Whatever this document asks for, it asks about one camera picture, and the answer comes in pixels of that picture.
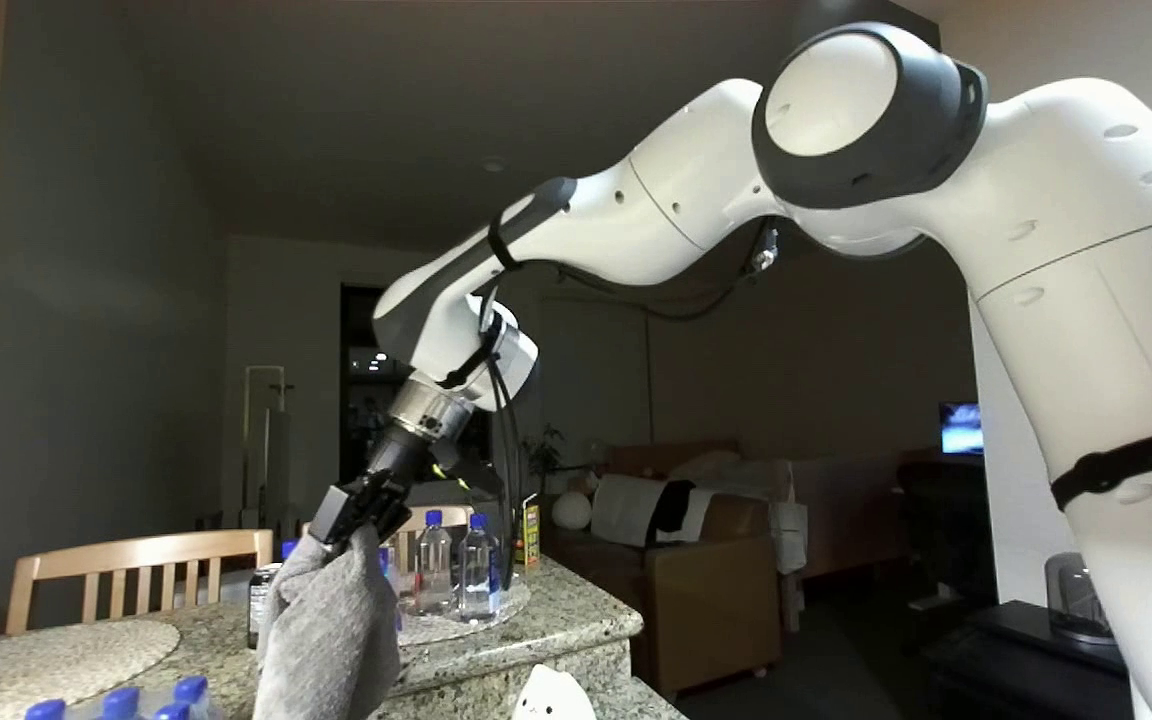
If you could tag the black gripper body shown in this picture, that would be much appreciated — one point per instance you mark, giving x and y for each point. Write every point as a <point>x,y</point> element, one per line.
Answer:
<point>400,464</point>

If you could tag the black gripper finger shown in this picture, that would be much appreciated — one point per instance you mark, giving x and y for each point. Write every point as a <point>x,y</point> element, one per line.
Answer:
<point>386,516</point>
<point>340,514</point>

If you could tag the grey towel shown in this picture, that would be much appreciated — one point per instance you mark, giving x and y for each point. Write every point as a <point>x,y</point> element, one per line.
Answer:
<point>329,640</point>

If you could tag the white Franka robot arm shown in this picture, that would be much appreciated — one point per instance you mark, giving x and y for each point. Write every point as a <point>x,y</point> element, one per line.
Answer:
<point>1081,264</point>

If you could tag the clear plastic bottles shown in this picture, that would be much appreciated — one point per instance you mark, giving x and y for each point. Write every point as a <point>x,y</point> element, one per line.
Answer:
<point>404,534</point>

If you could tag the clear plastic bottle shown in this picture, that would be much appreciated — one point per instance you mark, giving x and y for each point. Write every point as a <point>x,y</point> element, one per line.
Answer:
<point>478,572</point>
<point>433,566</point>

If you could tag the yellow box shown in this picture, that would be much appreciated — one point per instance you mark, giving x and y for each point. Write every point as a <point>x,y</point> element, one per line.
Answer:
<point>531,534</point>

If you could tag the clear glass tray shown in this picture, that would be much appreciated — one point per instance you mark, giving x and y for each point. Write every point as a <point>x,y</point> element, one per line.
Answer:
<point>502,611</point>

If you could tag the white round globe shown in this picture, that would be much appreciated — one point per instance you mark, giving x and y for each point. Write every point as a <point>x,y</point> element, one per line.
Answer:
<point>575,514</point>

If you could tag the light wooden chair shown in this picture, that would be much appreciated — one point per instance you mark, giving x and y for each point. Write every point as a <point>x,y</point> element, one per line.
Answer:
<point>139,551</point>

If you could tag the white cushion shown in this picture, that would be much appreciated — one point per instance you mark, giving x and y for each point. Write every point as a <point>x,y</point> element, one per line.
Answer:
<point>622,506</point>

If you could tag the white paper piece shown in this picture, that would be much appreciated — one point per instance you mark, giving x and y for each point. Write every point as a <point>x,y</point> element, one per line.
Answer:
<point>552,696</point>

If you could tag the brown armchair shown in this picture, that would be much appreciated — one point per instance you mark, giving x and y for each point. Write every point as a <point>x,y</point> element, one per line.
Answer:
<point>696,603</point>

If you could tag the lit television screen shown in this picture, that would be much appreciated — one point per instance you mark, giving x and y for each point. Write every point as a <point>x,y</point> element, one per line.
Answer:
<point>961,430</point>

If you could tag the black side table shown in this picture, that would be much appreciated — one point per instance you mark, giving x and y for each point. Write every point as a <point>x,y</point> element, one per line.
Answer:
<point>1016,667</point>

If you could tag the glass jar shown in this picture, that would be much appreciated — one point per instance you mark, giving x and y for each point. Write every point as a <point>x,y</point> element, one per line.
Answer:
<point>1079,593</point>

